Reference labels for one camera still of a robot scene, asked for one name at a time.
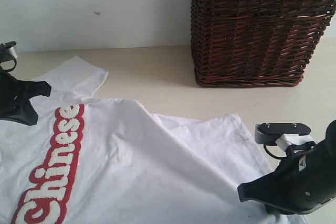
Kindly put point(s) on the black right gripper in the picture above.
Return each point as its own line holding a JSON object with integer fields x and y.
{"x": 305, "y": 182}

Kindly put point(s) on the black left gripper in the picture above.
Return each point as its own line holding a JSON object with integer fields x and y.
{"x": 14, "y": 104}

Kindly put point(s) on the white t-shirt red lettering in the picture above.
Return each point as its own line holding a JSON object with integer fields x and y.
{"x": 93, "y": 160}

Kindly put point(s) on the dark red wicker basket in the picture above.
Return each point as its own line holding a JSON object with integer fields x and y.
{"x": 255, "y": 43}

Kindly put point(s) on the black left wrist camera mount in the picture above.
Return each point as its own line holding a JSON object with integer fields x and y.
{"x": 8, "y": 53}

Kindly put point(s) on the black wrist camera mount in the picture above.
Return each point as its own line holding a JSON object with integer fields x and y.
{"x": 268, "y": 133}
{"x": 8, "y": 53}

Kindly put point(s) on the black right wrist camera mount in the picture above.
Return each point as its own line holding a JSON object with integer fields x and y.
{"x": 268, "y": 133}

